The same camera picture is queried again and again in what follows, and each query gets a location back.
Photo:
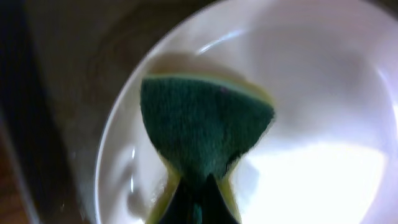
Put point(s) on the dark brown serving tray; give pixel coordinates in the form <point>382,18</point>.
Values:
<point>85,52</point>

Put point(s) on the white plate with sauce streak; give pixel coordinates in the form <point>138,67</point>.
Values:
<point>331,154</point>

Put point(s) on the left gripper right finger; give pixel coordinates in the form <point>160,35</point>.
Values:
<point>214,209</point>

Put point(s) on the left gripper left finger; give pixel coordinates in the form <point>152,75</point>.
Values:
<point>179,209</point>

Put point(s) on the green and yellow sponge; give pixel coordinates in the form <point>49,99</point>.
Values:
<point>201,126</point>

